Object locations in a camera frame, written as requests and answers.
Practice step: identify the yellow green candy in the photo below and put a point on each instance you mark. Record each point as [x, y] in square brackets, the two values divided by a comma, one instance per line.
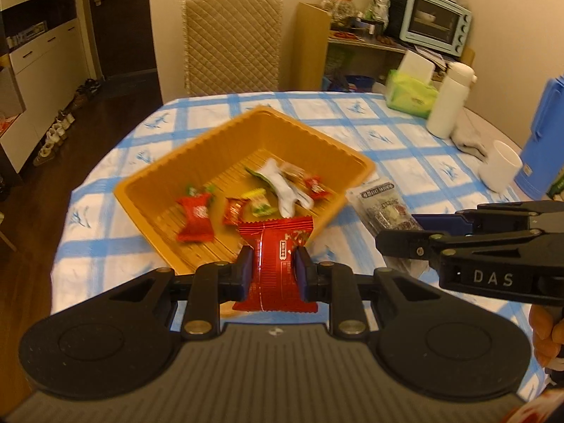
[257, 202]

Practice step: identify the red snack packet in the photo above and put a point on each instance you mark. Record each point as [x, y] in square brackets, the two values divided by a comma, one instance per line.
[275, 251]
[196, 218]

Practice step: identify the white pouch with green end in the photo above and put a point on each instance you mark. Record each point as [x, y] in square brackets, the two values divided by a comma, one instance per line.
[284, 187]

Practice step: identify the orange plastic tray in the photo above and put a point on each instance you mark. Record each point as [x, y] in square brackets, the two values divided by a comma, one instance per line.
[264, 136]

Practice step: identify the light blue toaster oven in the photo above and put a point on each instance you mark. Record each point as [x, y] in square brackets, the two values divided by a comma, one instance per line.
[434, 20]

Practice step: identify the quilted beige chair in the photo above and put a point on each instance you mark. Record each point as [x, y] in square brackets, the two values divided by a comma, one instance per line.
[231, 44]

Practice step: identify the red patterned clothing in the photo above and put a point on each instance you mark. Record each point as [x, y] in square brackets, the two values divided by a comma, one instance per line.
[535, 409]

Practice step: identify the grey cloth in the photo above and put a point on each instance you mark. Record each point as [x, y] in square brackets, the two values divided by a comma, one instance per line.
[469, 139]

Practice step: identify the small red candy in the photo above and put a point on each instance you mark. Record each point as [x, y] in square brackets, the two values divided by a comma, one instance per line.
[233, 210]
[316, 188]

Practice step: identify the green packet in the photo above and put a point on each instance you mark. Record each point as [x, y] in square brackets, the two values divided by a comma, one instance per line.
[557, 187]

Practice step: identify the row of shoes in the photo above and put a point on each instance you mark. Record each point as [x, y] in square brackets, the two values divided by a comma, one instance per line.
[57, 127]

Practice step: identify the clear nut snack packet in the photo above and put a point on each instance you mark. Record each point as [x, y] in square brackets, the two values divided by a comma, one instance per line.
[379, 205]

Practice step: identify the jar with orange lid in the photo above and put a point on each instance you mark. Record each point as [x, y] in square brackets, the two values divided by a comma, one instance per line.
[338, 6]

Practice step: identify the green tissue pack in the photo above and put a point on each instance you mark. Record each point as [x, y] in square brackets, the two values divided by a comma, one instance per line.
[407, 97]

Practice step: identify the person's right hand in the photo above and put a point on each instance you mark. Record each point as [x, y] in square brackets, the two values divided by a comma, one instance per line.
[546, 337]

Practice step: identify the wooden shelf unit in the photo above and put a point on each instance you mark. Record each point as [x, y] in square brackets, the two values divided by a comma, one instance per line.
[310, 48]

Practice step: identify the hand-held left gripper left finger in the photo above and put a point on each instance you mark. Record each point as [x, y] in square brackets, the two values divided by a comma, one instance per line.
[246, 273]

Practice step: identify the dark door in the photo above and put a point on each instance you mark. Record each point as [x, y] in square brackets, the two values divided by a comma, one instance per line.
[127, 22]

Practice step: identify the blue checked tablecloth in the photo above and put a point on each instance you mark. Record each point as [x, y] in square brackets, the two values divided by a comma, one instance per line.
[396, 141]

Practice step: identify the green brown candy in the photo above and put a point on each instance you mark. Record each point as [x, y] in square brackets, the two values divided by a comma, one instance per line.
[192, 190]

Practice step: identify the blue thermos jug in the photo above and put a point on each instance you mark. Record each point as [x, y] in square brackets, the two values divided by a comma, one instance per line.
[544, 141]

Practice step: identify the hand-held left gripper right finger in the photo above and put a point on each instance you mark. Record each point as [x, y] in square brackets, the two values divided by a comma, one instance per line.
[299, 273]

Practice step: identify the white cabinet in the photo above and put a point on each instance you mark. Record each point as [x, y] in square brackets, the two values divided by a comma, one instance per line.
[39, 75]

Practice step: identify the white insulated bottle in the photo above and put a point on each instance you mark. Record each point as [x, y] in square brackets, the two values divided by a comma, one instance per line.
[447, 105]

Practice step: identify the white cup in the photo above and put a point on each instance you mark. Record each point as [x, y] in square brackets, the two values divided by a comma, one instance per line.
[500, 169]

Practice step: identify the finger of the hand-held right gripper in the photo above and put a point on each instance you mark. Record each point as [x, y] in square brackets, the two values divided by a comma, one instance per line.
[405, 242]
[440, 222]

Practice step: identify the silver foil bag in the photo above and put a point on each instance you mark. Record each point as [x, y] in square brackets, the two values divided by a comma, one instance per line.
[379, 9]

